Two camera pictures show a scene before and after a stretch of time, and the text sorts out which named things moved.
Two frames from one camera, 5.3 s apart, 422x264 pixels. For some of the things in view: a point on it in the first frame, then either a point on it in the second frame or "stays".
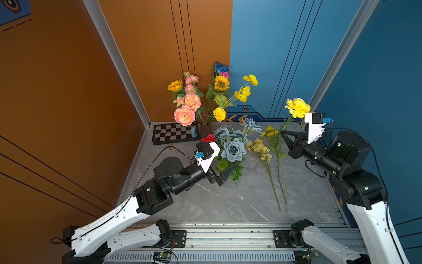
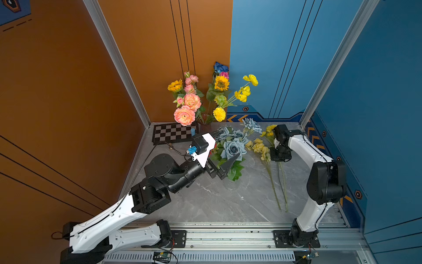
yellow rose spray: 256,145 stays
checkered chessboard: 164,133 stays
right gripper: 296,149 -> 273,157
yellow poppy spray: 276,145 stays
